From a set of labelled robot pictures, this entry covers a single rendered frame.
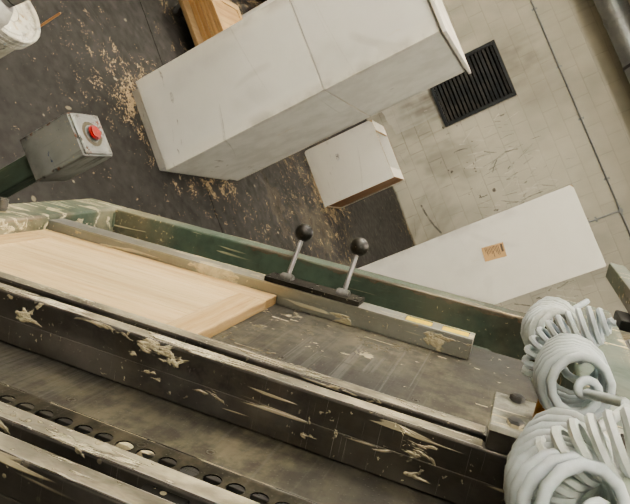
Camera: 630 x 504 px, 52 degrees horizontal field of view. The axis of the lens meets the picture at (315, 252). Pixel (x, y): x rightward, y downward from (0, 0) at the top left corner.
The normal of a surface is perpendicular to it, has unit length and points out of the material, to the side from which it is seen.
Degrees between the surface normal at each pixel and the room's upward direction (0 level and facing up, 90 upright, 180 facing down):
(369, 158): 90
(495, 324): 90
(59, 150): 90
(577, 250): 90
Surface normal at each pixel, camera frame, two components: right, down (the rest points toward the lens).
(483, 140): -0.36, 0.04
